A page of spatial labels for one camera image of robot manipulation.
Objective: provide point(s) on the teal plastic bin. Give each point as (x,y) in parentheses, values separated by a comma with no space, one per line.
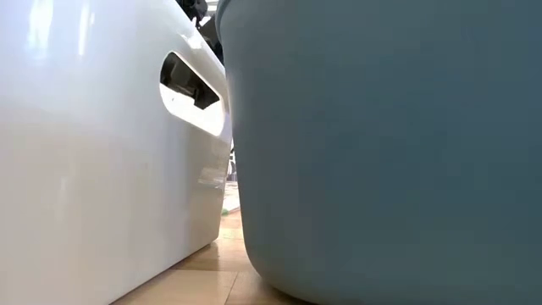
(381,148)

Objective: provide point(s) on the white plastic bin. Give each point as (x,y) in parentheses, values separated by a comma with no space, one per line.
(84,169)

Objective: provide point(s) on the green toothbrush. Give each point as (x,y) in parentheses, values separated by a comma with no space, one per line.
(230,199)

